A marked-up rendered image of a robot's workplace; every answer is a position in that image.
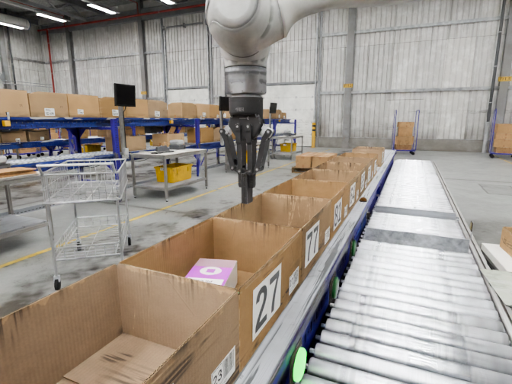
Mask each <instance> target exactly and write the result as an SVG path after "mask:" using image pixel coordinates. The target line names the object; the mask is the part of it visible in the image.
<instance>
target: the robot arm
mask: <svg viewBox="0 0 512 384"><path fill-rule="evenodd" d="M416 1H420V0H206V7H205V12H206V22H207V25H208V28H209V30H210V33H211V34H212V36H213V39H214V40H215V41H216V43H217V44H218V45H219V48H220V52H221V54H222V57H223V59H224V63H225V77H226V94H227V95H231V96H232V97H231V98H229V115H230V118H229V122H228V126H226V127H225V128H223V129H220V130H219V133H220V135H221V136H222V138H223V141H224V144H225V148H226V154H227V157H228V160H229V167H230V169H231V170H232V171H236V172H237V173H238V186H239V187H241V188H242V203H245V204H249V203H251V202H252V201H253V188H254V187H255V186H256V173H257V172H259V171H263V170H264V165H265V161H266V157H267V151H268V148H269V144H270V139H271V137H272V136H273V134H274V132H275V130H274V129H271V128H269V127H268V126H266V125H265V122H264V118H263V98H262V97H261V95H264V94H266V93H267V59H268V56H269V52H270V45H272V44H274V43H276V42H277V41H279V40H282V39H283V38H285V37H287V35H288V33H289V31H290V29H291V27H292V26H293V25H294V24H295V23H296V22H297V21H299V20H301V19H303V18H305V17H307V16H309V15H311V14H315V13H318V12H321V11H327V10H331V9H338V8H365V7H379V6H389V5H400V4H404V3H409V2H416ZM261 131H262V138H261V144H260V148H259V151H258V157H257V149H256V144H257V141H258V135H259V133H260V132H261ZM232 133H234V135H235V142H236V144H237V155H236V151H235V145H234V142H233V138H232ZM246 143H247V156H248V170H246Z"/></svg>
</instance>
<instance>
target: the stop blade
mask: <svg viewBox="0 0 512 384"><path fill-rule="evenodd" d="M364 240H370V241H375V242H386V243H392V244H398V245H409V246H415V247H421V248H432V249H437V250H444V251H454V252H460V253H466V254H468V253H469V242H470V239H465V238H453V237H446V236H439V235H427V234H421V233H414V232H402V231H395V230H388V229H377V228H370V227H366V228H365V239H364Z"/></svg>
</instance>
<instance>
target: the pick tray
mask: <svg viewBox="0 0 512 384"><path fill-rule="evenodd" d="M500 247H501V248H502V249H503V250H504V251H505V252H507V253H508V254H509V255H510V256H511V257H512V227H507V226H504V227H503V229H502V233H501V242H500Z"/></svg>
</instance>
